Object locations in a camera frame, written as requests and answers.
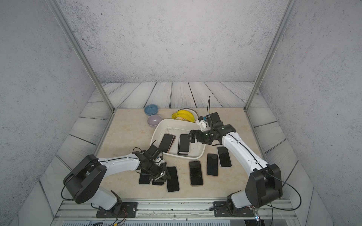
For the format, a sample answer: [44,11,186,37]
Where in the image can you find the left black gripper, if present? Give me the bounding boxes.
[146,160,173,182]

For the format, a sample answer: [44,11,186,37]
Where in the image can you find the black phone white case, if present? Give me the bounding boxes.
[152,179,165,186]

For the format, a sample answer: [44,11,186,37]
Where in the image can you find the black phone thin case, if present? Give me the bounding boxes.
[178,134,189,147]

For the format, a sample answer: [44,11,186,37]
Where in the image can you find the black phone light blue case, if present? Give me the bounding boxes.
[139,169,151,185]

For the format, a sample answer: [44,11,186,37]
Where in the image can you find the white plastic storage box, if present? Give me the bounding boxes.
[150,119,206,160]

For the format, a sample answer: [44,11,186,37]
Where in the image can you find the black phone dark case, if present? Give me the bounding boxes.
[166,166,180,193]

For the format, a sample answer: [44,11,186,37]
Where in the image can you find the black phone red case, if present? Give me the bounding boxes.
[158,134,175,153]

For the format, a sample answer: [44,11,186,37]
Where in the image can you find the black phone pink case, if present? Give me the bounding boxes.
[189,161,203,186]

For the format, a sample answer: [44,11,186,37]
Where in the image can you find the black phone cream case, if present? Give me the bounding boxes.
[206,153,218,177]

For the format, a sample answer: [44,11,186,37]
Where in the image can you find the black phone grey case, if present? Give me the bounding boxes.
[217,147,232,168]

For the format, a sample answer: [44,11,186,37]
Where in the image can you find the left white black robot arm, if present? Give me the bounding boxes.
[63,151,171,211]

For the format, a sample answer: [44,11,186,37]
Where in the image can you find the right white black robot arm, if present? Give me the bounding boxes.
[189,124,283,209]

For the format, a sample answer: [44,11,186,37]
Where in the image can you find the plate with yellow bananas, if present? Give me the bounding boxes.
[171,108,199,123]

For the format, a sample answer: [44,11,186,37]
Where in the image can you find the purple ceramic bowl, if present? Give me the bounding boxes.
[147,115,163,128]

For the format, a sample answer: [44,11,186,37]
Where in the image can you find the blue ceramic bowl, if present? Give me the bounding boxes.
[144,104,159,116]

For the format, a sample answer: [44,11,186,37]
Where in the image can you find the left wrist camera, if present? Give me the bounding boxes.
[144,145,163,163]

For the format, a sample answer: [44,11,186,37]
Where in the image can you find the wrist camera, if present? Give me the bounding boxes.
[196,112,223,131]
[144,145,163,163]

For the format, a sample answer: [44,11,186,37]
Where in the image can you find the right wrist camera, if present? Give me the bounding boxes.
[196,112,223,131]

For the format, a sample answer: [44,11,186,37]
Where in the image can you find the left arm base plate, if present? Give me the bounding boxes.
[96,202,138,219]

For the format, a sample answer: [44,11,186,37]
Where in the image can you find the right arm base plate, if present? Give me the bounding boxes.
[208,201,254,218]

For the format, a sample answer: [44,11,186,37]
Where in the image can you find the aluminium mounting rail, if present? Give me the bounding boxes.
[51,198,300,226]

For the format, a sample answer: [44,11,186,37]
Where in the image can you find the right metal frame post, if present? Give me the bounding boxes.
[244,0,297,112]

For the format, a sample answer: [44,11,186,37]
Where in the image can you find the metal frame post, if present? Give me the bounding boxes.
[244,0,297,112]
[46,0,115,113]

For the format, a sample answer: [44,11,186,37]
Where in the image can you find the left metal frame post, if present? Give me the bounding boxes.
[46,0,115,113]

